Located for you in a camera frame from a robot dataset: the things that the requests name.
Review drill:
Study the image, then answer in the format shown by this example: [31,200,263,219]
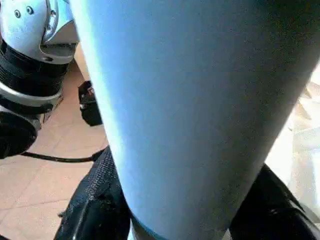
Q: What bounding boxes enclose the white plastic table leg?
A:
[69,0,320,240]

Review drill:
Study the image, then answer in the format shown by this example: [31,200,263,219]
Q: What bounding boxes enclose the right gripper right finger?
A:
[228,162,320,240]

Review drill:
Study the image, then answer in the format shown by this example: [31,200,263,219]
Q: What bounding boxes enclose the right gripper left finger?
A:
[53,147,133,240]

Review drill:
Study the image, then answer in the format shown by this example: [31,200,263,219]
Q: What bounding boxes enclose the black boxy floor device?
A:
[77,80,104,128]

